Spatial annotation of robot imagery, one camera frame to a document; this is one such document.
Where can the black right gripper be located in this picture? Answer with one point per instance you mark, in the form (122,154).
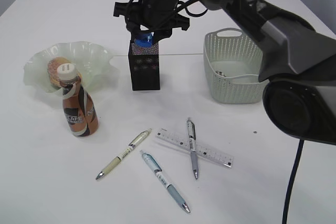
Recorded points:
(157,15)

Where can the blue pencil sharpener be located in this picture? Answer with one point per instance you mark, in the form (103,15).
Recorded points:
(144,40)

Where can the paper ball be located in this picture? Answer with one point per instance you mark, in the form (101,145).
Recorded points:
(220,73)

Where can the sugared orange bread bun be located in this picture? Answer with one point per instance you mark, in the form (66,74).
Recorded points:
(52,70)

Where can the grey retractable pen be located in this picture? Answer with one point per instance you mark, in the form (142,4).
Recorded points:
(192,143)

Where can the brown Nescafe coffee bottle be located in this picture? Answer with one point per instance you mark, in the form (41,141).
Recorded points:
(78,106)

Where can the beige retractable pen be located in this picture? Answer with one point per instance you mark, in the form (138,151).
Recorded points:
(119,158)

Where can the blue retractable pen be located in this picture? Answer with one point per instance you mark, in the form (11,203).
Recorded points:
(157,170)

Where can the clear plastic ruler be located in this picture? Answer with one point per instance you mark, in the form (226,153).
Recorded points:
(203,150)

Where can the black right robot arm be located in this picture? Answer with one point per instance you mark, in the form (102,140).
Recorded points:
(298,62)

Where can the black mesh pen holder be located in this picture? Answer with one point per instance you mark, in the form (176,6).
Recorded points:
(144,67)

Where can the green wavy glass plate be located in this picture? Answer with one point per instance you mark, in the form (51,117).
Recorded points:
(91,60)

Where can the green plastic woven basket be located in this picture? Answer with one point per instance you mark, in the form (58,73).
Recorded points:
(231,51)

